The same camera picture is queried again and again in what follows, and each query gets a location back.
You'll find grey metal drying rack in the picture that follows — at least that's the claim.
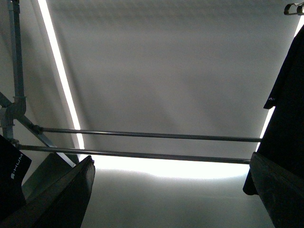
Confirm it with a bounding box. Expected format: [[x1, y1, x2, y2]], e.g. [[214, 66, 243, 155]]
[[0, 0, 261, 166]]

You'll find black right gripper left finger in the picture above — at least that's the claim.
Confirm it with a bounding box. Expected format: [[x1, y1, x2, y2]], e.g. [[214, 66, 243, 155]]
[[0, 155, 95, 228]]

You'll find black hanging t-shirt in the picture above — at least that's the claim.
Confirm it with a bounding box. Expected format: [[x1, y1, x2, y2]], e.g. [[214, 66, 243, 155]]
[[242, 23, 304, 196]]

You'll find black printed t-shirt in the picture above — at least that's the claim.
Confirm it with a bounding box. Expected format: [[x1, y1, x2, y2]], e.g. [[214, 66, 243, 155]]
[[0, 136, 31, 220]]

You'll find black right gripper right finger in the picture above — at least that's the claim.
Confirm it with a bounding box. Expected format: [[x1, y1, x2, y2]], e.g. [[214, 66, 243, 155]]
[[250, 152, 304, 228]]

